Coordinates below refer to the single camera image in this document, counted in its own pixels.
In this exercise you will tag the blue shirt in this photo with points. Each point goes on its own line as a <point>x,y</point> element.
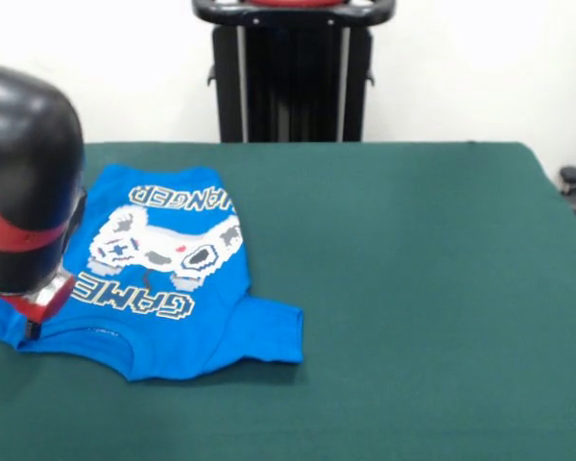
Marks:
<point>182,336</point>

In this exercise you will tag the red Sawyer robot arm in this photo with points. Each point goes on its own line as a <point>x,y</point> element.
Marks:
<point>24,168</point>

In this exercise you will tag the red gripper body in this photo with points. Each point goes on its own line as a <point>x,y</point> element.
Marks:
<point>48,305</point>

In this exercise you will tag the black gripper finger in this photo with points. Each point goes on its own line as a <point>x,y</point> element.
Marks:
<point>33,329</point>

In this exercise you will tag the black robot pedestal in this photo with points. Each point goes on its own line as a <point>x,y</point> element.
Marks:
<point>293,86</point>

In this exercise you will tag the dark green table cloth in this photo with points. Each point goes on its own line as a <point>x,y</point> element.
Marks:
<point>413,336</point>

